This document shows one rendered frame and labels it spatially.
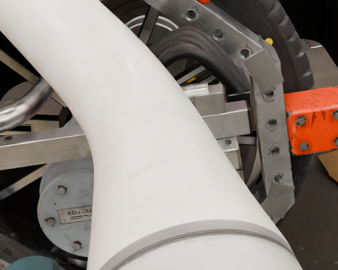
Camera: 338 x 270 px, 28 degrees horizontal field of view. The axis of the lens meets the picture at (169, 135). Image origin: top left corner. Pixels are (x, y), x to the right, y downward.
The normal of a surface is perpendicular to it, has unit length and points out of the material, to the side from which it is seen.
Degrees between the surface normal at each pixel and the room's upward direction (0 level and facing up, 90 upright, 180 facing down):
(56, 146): 90
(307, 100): 0
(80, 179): 90
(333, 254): 0
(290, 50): 89
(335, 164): 12
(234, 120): 90
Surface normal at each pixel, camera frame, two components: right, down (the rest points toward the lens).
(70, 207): -0.01, 0.42
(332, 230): -0.16, -0.90
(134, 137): -0.38, -0.75
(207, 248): -0.01, -0.81
